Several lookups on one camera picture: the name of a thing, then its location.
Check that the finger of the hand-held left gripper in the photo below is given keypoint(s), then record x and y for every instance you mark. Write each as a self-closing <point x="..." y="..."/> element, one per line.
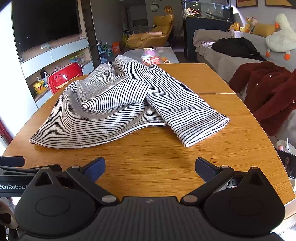
<point x="44" y="168"/>
<point x="12" y="161"/>

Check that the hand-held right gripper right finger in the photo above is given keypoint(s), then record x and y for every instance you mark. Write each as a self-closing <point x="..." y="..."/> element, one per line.
<point x="204" y="168"/>

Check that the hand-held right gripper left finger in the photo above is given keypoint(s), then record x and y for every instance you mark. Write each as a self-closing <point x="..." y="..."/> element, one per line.
<point x="94" y="167"/>

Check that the black-and-white striped shirt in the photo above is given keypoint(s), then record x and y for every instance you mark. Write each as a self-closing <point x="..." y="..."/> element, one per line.
<point x="115" y="97"/>

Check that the person's left forearm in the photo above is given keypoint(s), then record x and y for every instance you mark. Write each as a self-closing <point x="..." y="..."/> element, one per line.
<point x="7" y="217"/>

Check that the yellow toy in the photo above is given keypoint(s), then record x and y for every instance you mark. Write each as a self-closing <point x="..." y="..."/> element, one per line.
<point x="38" y="87"/>

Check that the smartphone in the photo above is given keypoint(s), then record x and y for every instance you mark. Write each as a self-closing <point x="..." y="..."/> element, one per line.
<point x="286" y="163"/>

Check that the white phone stand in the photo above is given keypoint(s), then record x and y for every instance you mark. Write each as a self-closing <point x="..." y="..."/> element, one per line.
<point x="285" y="144"/>

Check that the red barrel-shaped container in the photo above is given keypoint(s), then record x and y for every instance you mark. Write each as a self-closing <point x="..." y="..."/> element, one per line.
<point x="62" y="76"/>

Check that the dark red fleece coat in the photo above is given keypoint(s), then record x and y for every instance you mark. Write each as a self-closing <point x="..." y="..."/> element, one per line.
<point x="266" y="92"/>

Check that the grey sofa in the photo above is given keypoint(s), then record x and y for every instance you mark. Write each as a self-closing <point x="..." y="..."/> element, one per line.
<point x="222" y="62"/>

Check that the clear box with green lid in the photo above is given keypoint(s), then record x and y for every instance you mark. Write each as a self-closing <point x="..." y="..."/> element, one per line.
<point x="77" y="58"/>

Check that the orange snack packet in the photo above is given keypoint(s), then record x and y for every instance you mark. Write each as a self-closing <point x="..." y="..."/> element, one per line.
<point x="165" y="60"/>

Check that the white marble coffee table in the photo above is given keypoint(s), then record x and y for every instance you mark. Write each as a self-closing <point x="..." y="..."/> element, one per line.
<point x="171" y="54"/>

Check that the green watermelon ball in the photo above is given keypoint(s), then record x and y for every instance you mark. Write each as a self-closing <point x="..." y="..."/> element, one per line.
<point x="105" y="48"/>

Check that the white and wood television cabinet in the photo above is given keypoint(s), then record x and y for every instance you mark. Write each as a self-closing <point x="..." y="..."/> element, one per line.
<point x="64" y="49"/>

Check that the orange carton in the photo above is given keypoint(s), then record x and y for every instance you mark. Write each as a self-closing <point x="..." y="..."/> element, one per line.
<point x="116" y="47"/>

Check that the clear snack jar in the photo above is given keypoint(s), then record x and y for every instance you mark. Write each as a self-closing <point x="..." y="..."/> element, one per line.
<point x="150" y="58"/>

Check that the chrome-headed toy figure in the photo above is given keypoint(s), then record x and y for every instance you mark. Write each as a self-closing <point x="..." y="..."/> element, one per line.
<point x="100" y="43"/>

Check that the black jacket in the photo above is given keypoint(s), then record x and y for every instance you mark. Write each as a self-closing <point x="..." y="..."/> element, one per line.
<point x="235" y="47"/>

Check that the black fish tank stand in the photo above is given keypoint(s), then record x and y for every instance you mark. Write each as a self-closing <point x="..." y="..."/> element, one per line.
<point x="192" y="39"/>

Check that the yellow plastic jug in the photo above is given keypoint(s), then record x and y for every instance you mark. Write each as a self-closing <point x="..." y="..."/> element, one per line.
<point x="125" y="41"/>

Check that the beige blanket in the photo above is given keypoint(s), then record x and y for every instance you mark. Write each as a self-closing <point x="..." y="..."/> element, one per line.
<point x="203" y="38"/>

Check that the dark glass display cabinet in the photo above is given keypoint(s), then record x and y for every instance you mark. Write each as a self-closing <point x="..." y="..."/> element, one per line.
<point x="92" y="27"/>

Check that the black flat-screen television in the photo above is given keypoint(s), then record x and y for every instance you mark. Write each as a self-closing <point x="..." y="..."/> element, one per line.
<point x="46" y="23"/>

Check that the yellow lounge chair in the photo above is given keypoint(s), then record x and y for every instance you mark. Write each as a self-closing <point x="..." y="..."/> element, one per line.
<point x="150" y="34"/>

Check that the large yellow duck plush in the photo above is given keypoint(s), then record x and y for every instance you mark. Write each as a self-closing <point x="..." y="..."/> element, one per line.
<point x="234" y="26"/>

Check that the small yellow duck plush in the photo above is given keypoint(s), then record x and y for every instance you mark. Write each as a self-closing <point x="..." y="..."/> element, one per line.
<point x="244" y="28"/>

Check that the yellow cushion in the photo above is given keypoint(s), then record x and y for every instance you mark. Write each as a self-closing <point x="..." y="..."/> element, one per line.
<point x="263" y="30"/>

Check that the white goose plush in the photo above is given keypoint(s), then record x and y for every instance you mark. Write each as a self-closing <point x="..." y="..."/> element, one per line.
<point x="279" y="38"/>

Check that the small doll plush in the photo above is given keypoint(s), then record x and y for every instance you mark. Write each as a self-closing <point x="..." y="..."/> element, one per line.
<point x="252" y="22"/>

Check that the glass fish tank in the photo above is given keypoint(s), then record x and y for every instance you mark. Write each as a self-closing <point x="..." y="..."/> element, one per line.
<point x="208" y="10"/>

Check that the orange hanging ornament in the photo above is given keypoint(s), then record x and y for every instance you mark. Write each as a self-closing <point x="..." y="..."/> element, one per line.
<point x="167" y="9"/>

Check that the panda wall clock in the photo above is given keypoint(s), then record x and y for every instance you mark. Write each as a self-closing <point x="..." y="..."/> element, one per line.
<point x="154" y="5"/>

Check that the red framed wall picture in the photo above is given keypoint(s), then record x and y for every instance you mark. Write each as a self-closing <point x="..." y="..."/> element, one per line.
<point x="277" y="2"/>
<point x="246" y="2"/>

